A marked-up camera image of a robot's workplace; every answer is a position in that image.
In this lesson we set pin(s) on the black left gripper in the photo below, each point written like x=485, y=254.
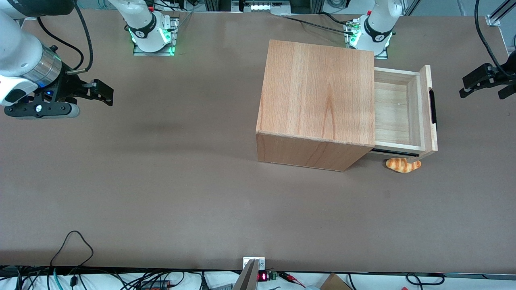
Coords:
x=498, y=75

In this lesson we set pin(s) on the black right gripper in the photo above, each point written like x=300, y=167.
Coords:
x=69, y=89

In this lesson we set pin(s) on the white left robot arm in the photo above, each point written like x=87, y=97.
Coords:
x=377, y=24

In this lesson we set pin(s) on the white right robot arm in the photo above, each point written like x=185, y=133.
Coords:
x=20, y=52

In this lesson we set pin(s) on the light wooden drawer cabinet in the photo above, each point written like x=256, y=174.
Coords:
x=314, y=88

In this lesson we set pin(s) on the toy croissant bread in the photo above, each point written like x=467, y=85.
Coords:
x=403, y=166

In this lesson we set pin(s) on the brown cardboard piece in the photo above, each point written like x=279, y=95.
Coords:
x=335, y=283

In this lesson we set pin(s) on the red digit display module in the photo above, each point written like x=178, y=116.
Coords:
x=263, y=276

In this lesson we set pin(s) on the red and black clip leads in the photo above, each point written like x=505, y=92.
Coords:
x=291, y=277

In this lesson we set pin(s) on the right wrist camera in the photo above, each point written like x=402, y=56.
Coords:
x=40, y=109

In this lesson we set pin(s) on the aluminium frame profile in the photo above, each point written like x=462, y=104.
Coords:
x=499, y=15

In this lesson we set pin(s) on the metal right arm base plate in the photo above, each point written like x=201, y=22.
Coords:
x=174, y=36

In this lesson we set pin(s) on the small metal bracket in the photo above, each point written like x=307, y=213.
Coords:
x=261, y=263

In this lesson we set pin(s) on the aluminium camera mount bar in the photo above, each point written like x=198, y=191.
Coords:
x=248, y=278

